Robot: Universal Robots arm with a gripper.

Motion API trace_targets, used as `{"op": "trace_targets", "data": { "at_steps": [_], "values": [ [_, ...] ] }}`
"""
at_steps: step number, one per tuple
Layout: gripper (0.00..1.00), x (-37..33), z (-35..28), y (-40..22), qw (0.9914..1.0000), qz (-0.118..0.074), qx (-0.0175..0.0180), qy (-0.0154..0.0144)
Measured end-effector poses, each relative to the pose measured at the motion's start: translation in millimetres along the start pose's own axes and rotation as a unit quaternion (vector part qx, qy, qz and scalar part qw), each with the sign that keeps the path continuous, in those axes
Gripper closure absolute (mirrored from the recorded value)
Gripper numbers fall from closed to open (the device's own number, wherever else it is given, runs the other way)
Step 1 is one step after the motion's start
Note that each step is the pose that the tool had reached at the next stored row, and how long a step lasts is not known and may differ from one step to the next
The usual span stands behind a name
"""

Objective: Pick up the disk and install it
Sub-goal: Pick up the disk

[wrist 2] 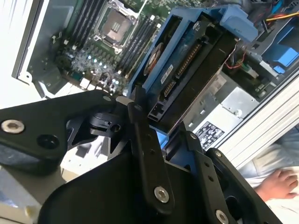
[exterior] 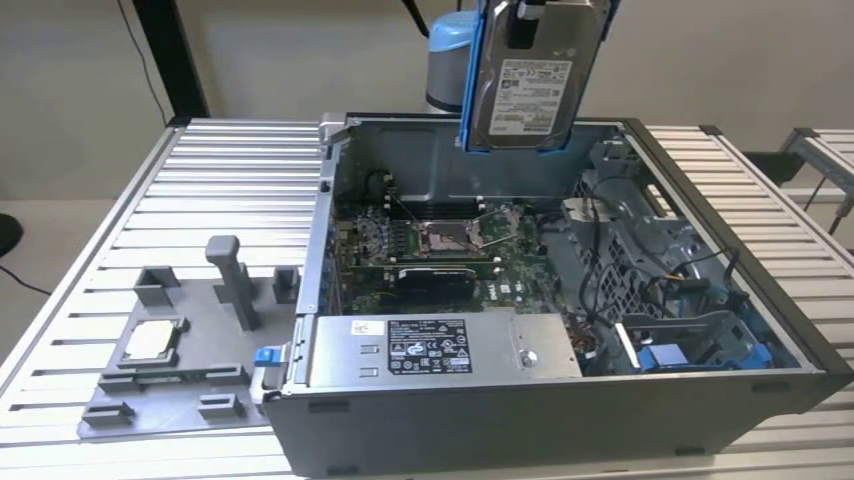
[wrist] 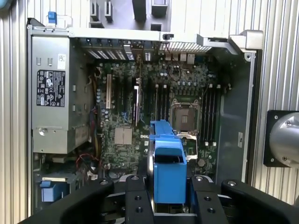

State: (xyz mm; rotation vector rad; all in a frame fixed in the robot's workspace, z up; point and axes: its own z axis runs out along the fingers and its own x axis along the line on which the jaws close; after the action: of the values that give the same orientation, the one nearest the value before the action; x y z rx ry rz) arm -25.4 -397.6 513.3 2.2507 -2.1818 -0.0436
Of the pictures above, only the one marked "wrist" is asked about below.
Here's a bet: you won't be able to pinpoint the CPU socket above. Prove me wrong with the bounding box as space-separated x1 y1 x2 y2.
171 98 202 132

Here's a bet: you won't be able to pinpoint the open grey PC case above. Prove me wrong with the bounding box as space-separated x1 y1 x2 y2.
25 17 265 224

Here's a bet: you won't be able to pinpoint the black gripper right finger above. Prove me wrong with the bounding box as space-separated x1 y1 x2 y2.
190 175 299 224

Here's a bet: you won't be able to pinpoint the hard disk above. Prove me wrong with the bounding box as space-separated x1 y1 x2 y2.
39 176 71 203
148 119 189 214

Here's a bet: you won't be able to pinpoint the green motherboard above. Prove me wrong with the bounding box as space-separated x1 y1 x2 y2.
93 58 223 183

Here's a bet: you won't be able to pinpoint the metal socket cover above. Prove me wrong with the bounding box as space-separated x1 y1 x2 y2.
176 131 199 162

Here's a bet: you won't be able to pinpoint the white expansion slot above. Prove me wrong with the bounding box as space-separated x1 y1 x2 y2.
107 74 111 110

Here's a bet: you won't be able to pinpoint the silver chipset heatsink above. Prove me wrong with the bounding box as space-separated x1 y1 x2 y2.
114 127 133 145

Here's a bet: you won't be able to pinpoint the grey parts rack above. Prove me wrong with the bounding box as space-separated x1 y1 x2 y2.
88 0 173 33

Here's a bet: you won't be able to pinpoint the blue case latch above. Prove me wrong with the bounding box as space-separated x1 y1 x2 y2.
46 11 58 24

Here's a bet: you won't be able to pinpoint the grey power supply unit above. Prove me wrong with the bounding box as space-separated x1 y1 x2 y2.
30 35 94 155

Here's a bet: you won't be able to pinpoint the coloured power supply wire bundle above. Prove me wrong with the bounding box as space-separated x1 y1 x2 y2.
77 70 104 175

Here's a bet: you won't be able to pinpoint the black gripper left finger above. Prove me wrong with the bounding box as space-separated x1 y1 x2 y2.
23 175 155 224

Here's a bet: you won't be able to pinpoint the RAM slot bank white clips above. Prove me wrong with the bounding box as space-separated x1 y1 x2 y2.
153 84 171 122
202 84 221 147

